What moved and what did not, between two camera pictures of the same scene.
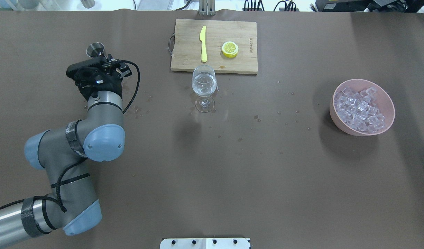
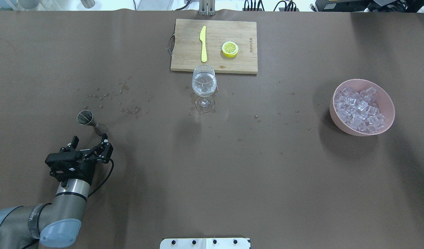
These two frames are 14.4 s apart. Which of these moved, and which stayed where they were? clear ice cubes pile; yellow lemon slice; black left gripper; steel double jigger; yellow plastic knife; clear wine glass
Moved: black left gripper; steel double jigger
Stayed: clear wine glass; yellow plastic knife; yellow lemon slice; clear ice cubes pile
